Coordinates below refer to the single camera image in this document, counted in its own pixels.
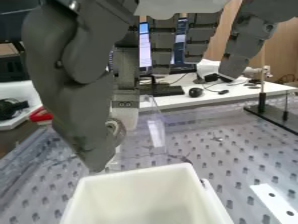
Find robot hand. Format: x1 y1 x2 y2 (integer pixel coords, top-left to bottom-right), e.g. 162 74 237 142
20 0 298 173

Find clear box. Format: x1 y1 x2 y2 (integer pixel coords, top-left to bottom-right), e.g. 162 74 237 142
0 94 298 224

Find black mouse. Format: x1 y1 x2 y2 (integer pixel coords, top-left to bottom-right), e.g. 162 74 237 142
188 87 206 99

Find computer screen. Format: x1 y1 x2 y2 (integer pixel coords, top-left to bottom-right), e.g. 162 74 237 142
137 17 198 75

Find small white jointed device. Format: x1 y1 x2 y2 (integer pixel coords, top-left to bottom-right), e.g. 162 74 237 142
245 65 274 84

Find black keyboard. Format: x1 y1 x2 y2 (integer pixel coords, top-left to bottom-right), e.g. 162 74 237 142
138 85 186 98

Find white flat plate with holes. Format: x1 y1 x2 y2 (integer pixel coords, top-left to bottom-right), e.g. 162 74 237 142
249 182 298 224

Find black headphones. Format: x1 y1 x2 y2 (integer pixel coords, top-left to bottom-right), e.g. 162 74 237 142
0 97 31 121

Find white desk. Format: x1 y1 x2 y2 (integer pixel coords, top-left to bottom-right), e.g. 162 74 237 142
0 71 298 132

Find small white box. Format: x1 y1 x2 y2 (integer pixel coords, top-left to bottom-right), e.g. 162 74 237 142
58 162 235 224

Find thin stick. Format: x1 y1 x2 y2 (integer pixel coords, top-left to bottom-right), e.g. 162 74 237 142
258 65 269 113

